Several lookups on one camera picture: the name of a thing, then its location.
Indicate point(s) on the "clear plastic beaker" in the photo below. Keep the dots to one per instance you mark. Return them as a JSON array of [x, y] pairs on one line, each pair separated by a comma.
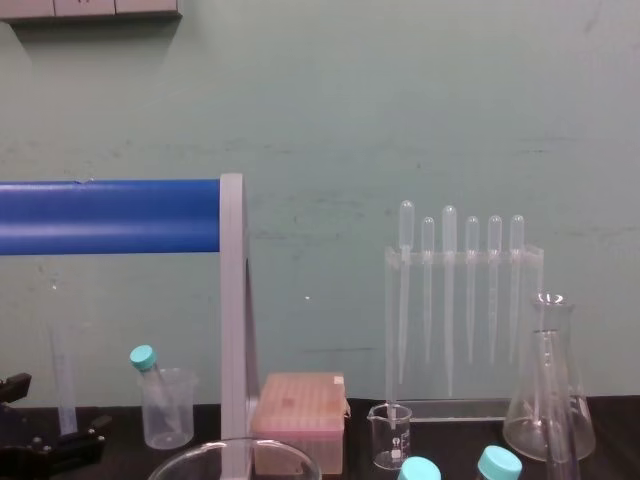
[[175, 420]]

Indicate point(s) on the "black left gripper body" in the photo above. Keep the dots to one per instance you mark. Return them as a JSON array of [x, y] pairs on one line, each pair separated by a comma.
[[27, 457]]

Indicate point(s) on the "large glass dish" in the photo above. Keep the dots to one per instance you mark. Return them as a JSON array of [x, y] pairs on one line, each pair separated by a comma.
[[200, 457]]

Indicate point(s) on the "grey upright post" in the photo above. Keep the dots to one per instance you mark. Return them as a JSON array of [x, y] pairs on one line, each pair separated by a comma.
[[232, 300]]

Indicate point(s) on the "pink pipette tip box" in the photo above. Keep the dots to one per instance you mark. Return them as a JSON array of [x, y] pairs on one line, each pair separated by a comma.
[[300, 405]]

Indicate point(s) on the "clear acrylic pipette rack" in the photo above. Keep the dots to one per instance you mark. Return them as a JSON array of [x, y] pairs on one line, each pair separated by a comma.
[[480, 407]]

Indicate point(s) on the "blue horizontal pipe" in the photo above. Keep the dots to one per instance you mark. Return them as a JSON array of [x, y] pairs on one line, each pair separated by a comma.
[[100, 217]]

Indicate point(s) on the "clear graduated cylinder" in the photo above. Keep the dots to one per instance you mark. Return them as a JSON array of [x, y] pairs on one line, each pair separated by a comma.
[[65, 390]]

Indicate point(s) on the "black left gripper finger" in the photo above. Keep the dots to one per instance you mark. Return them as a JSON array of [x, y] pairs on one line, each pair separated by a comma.
[[14, 392], [87, 436]]

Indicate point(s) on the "grey wall-mounted cabinet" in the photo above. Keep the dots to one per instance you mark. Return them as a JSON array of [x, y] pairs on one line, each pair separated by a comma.
[[90, 9]]

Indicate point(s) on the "teal-capped centrifuge tube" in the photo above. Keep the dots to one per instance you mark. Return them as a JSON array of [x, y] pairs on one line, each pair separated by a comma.
[[143, 358], [500, 462], [420, 471]]

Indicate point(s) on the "glass conical flask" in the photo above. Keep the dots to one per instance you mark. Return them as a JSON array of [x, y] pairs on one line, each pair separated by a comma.
[[530, 430]]

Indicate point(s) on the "small glass beaker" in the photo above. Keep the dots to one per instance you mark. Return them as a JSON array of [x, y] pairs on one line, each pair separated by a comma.
[[395, 445]]

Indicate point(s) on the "clear glass test tube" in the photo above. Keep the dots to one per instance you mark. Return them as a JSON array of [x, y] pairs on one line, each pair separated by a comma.
[[562, 460]]

